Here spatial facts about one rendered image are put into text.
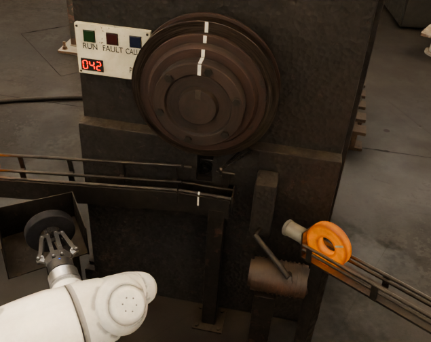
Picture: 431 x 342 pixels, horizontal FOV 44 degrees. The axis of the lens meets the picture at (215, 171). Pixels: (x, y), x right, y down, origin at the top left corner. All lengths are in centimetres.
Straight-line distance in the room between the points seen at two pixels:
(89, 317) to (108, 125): 114
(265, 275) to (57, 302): 108
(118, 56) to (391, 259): 174
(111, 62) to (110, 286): 108
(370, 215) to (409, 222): 21
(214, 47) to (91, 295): 88
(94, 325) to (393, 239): 225
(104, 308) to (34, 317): 11
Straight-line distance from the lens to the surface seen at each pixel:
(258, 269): 192
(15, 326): 94
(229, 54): 158
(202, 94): 158
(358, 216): 307
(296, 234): 184
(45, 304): 96
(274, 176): 188
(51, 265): 165
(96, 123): 201
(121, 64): 187
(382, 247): 293
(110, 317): 93
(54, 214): 175
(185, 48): 160
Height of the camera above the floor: 191
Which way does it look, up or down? 36 degrees down
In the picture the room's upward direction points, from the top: 4 degrees clockwise
